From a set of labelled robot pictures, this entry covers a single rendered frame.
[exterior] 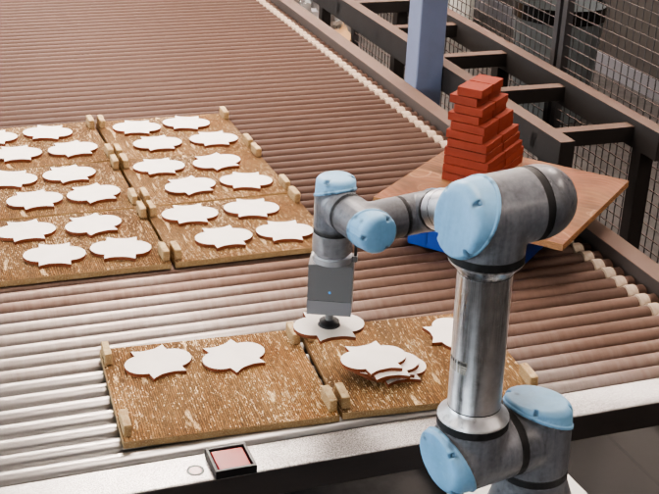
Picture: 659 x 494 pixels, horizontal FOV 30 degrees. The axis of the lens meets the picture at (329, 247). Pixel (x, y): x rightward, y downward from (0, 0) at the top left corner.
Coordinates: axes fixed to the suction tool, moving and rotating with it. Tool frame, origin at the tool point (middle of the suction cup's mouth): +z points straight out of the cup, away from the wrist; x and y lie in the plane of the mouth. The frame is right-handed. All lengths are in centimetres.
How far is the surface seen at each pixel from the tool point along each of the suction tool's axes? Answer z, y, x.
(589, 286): 15, -59, -60
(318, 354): 13.3, 2.7, -13.7
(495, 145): -7, -35, -93
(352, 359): 9.9, -4.7, -6.8
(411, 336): 13.3, -16.4, -24.4
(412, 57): 2, -13, -205
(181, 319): 15.4, 34.0, -28.6
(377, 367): 9.9, -9.7, -4.4
